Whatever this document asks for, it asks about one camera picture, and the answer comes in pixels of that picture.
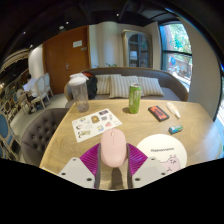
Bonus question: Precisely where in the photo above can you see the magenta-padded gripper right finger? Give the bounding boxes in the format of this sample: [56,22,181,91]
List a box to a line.
[125,142,168,189]

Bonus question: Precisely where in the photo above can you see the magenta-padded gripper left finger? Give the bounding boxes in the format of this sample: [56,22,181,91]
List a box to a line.
[57,142,102,190]

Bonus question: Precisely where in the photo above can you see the pink computer mouse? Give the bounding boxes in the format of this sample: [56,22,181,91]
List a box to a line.
[99,128,128,168]

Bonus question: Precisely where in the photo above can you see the round white cartoon mouse pad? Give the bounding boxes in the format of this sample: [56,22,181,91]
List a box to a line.
[136,133,188,175]

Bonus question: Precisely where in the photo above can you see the small teal eraser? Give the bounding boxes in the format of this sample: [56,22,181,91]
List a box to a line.
[168,124,184,135]

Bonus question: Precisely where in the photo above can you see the white sticker sheet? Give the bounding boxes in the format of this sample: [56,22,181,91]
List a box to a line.
[71,108,123,144]

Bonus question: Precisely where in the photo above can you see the grey tufted armchair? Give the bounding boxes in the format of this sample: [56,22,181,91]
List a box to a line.
[20,107,70,167]

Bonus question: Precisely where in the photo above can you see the black and red flat box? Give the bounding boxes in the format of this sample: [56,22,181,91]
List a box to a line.
[147,105,171,123]

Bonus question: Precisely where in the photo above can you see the white tube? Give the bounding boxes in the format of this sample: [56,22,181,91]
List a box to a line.
[165,101,182,120]

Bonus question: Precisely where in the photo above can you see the green drink can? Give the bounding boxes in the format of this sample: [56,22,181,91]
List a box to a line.
[128,83,143,115]

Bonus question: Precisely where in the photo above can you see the clear shaker bottle white lid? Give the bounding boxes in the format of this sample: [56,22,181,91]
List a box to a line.
[68,73,90,113]

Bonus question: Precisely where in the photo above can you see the grey curved sofa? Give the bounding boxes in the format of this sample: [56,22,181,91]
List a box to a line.
[63,66,189,109]

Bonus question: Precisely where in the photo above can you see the striped cushion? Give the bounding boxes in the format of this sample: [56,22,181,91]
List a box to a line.
[109,74,139,99]
[137,76,165,98]
[94,74,113,95]

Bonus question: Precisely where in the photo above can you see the group of blue-backed chairs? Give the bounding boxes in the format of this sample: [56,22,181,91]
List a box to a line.
[0,89,23,161]

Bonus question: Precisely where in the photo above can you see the group of white chairs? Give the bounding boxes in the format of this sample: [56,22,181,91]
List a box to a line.
[28,72,54,109]

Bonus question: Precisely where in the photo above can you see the person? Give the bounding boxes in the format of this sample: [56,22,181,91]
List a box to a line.
[22,73,39,103]

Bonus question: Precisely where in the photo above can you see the brown wooden door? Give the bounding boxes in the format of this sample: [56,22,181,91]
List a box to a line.
[42,25,92,95]

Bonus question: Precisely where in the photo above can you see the large dark-framed window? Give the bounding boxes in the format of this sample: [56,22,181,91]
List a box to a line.
[159,22,194,93]

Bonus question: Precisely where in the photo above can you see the grey glass-door cabinet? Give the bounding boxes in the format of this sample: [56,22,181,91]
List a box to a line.
[121,29,153,69]

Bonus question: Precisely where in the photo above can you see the ceiling spot lights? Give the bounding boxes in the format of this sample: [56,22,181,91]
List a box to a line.
[21,12,121,49]

